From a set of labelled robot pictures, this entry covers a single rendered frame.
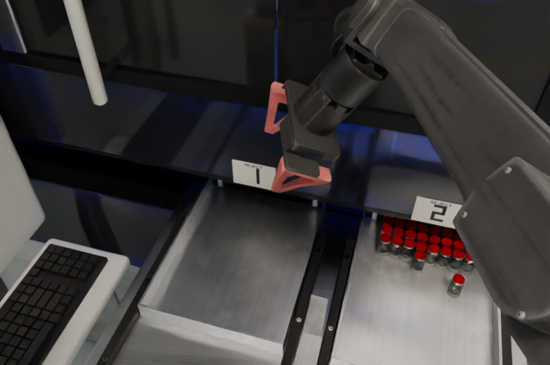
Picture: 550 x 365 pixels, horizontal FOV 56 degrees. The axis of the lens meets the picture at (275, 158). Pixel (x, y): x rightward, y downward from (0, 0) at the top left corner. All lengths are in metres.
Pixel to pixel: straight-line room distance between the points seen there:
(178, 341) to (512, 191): 0.78
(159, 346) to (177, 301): 0.09
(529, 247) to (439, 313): 0.79
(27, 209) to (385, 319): 0.77
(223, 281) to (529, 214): 0.82
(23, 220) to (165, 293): 0.39
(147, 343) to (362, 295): 0.39
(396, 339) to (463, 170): 0.67
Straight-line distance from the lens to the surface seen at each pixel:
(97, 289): 1.13
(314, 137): 0.61
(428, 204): 0.94
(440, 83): 0.37
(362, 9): 0.53
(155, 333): 0.96
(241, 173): 0.98
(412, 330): 0.97
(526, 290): 0.20
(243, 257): 1.02
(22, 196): 1.20
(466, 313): 1.01
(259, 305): 0.96
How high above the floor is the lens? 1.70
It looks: 42 degrees down
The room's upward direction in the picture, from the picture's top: straight up
